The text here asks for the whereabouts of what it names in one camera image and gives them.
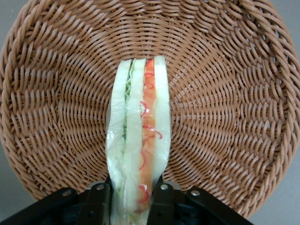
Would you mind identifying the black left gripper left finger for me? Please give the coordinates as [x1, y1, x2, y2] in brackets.
[0, 175, 114, 225]

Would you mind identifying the brown round wicker basket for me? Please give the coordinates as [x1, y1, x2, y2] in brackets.
[0, 0, 300, 218]

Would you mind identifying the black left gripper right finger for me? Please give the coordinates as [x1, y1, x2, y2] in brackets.
[147, 175, 255, 225]

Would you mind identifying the triangle sandwich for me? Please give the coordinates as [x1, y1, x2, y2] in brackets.
[105, 55, 173, 225]

